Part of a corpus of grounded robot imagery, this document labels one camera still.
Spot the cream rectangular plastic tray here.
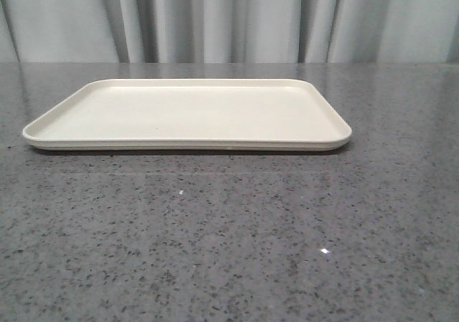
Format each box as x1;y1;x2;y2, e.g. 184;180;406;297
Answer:
22;78;352;151

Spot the grey pleated curtain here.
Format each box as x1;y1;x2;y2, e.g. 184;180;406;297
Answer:
1;0;458;63

